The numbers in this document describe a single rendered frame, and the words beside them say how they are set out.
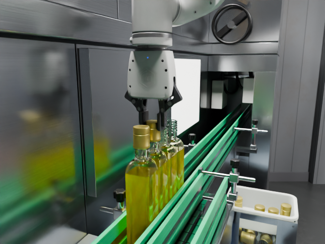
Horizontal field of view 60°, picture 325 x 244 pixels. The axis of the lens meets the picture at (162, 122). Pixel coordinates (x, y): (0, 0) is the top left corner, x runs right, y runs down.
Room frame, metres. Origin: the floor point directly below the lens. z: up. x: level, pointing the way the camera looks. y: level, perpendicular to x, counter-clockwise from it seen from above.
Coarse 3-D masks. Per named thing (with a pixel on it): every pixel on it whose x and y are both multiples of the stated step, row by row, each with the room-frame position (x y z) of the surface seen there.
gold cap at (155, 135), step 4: (148, 120) 0.62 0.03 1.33; (152, 120) 0.62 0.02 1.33; (156, 120) 0.62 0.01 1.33; (148, 124) 0.60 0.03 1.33; (152, 124) 0.60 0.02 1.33; (156, 124) 0.60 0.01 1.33; (152, 128) 0.60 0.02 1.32; (156, 128) 0.60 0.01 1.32; (152, 132) 0.60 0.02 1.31; (156, 132) 0.60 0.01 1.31; (160, 132) 0.61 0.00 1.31; (152, 136) 0.60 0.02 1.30; (156, 136) 0.60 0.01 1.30; (160, 136) 0.61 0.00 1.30; (152, 140) 0.60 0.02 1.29; (156, 140) 0.60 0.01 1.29
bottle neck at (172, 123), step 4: (168, 120) 0.73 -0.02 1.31; (172, 120) 0.73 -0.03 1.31; (176, 120) 0.72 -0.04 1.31; (172, 124) 0.71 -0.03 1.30; (176, 124) 0.71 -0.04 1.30; (172, 128) 0.71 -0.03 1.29; (176, 128) 0.71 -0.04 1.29; (172, 132) 0.71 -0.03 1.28; (176, 132) 0.71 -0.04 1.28; (172, 136) 0.71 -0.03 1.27; (176, 136) 0.71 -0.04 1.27
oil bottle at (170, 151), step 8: (168, 152) 0.64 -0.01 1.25; (176, 152) 0.67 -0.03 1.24; (168, 160) 0.63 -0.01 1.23; (176, 160) 0.67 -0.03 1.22; (168, 168) 0.63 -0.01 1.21; (176, 168) 0.67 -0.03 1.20; (168, 176) 0.63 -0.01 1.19; (176, 176) 0.67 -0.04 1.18; (168, 184) 0.63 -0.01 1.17; (176, 184) 0.67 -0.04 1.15; (168, 192) 0.63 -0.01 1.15; (176, 192) 0.67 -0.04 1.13; (168, 200) 0.63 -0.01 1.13
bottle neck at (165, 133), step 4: (168, 124) 0.67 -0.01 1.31; (168, 128) 0.66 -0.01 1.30; (164, 132) 0.65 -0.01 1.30; (168, 132) 0.66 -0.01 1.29; (164, 136) 0.65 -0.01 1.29; (168, 136) 0.66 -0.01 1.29; (160, 140) 0.66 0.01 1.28; (164, 140) 0.66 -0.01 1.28; (168, 140) 0.66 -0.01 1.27; (160, 144) 0.66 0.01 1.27; (164, 144) 0.65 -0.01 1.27; (168, 144) 0.66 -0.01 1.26
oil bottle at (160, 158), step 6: (150, 156) 0.59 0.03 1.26; (156, 156) 0.59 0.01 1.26; (162, 156) 0.60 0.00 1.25; (156, 162) 0.58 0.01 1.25; (162, 162) 0.60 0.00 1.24; (162, 168) 0.60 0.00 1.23; (162, 174) 0.60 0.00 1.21; (162, 180) 0.60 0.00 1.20; (162, 186) 0.60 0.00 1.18; (162, 192) 0.60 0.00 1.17; (162, 198) 0.60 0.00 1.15; (162, 204) 0.60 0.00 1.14
